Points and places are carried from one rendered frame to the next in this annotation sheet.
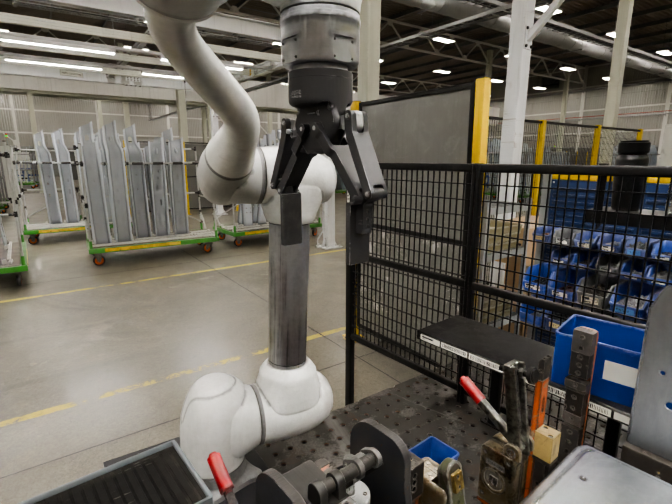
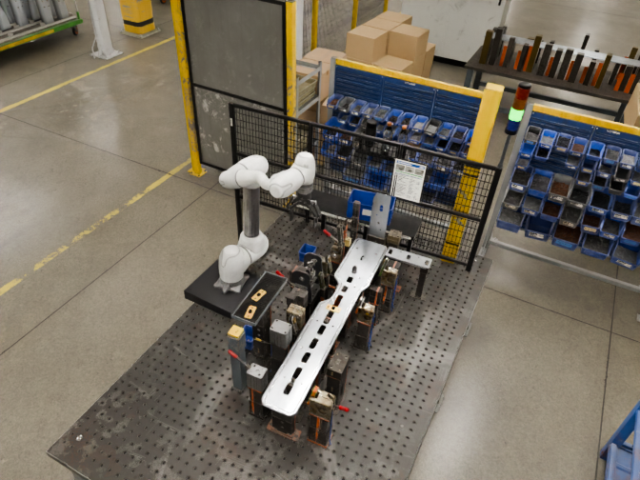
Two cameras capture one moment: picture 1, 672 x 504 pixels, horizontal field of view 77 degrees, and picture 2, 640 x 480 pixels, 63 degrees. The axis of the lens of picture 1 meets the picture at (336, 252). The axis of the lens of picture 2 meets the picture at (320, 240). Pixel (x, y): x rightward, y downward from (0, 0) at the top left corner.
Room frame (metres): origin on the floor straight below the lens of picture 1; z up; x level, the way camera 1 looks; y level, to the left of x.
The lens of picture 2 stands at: (-1.45, 1.02, 3.17)
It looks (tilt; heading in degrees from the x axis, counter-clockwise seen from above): 40 degrees down; 331
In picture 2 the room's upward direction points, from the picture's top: 3 degrees clockwise
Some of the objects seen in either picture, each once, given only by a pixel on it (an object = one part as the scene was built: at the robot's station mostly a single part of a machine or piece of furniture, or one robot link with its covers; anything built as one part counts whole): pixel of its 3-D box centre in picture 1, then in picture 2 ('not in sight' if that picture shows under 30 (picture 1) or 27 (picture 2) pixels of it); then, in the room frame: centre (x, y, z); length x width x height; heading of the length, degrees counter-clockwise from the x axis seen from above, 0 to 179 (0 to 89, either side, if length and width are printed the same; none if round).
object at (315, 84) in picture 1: (320, 113); (304, 197); (0.52, 0.02, 1.62); 0.08 x 0.07 x 0.09; 39
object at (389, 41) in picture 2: not in sight; (390, 66); (4.23, -3.12, 0.52); 1.20 x 0.80 x 1.05; 122
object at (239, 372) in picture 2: not in sight; (238, 360); (0.21, 0.54, 0.92); 0.08 x 0.08 x 0.44; 39
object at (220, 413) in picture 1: (217, 418); (232, 261); (0.95, 0.30, 0.92); 0.18 x 0.16 x 0.22; 117
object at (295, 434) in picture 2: not in sight; (284, 414); (-0.14, 0.43, 0.84); 0.18 x 0.06 x 0.29; 39
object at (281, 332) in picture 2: not in sight; (281, 351); (0.18, 0.30, 0.90); 0.13 x 0.10 x 0.41; 39
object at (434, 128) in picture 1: (406, 238); (238, 101); (2.99, -0.50, 1.00); 1.34 x 0.14 x 2.00; 35
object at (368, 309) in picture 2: not in sight; (363, 326); (0.16, -0.21, 0.87); 0.12 x 0.09 x 0.35; 39
